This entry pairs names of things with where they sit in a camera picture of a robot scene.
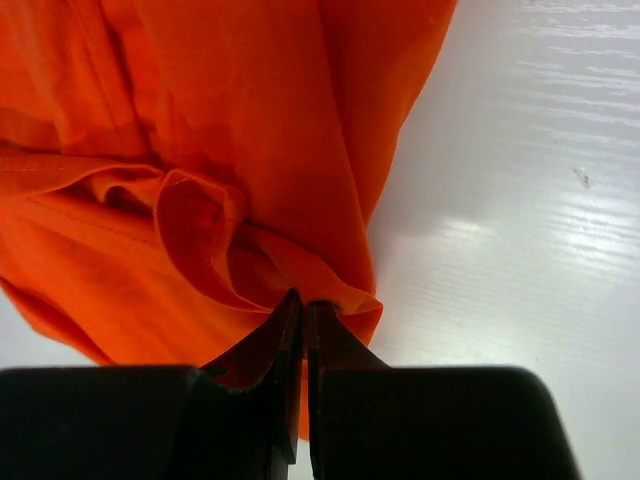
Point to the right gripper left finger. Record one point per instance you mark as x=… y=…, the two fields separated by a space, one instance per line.
x=236 y=417

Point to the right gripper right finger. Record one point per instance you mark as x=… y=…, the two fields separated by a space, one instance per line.
x=368 y=420

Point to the orange t shirt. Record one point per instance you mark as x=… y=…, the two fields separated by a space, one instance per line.
x=170 y=169

